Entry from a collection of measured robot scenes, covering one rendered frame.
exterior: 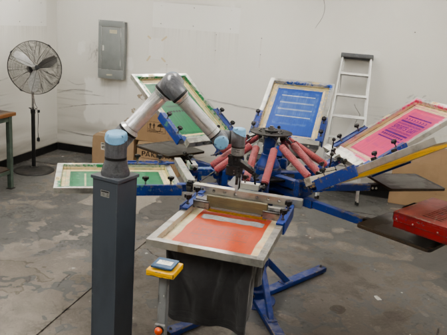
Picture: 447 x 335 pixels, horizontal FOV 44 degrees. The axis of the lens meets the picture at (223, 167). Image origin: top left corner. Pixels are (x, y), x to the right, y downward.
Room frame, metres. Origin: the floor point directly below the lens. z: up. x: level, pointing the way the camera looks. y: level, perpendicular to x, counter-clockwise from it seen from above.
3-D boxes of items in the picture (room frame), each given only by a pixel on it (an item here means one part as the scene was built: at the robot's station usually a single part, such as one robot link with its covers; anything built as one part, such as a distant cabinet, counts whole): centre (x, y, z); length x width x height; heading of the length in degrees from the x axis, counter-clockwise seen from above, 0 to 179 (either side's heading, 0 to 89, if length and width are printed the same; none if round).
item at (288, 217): (2.95, -0.37, 0.98); 0.30 x 0.05 x 0.07; 165
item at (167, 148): (4.28, 0.16, 0.91); 1.34 x 0.40 x 0.08; 45
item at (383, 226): (3.33, -0.79, 0.91); 1.34 x 0.40 x 0.08; 45
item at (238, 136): (3.00, -0.07, 1.42); 0.09 x 0.08 x 0.11; 92
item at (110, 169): (2.84, 0.57, 1.25); 0.15 x 0.15 x 0.10
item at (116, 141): (2.84, 0.57, 1.37); 0.13 x 0.12 x 0.14; 2
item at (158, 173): (3.58, 0.56, 1.05); 1.08 x 0.61 x 0.23; 105
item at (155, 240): (2.79, -0.04, 0.97); 0.79 x 0.58 x 0.04; 165
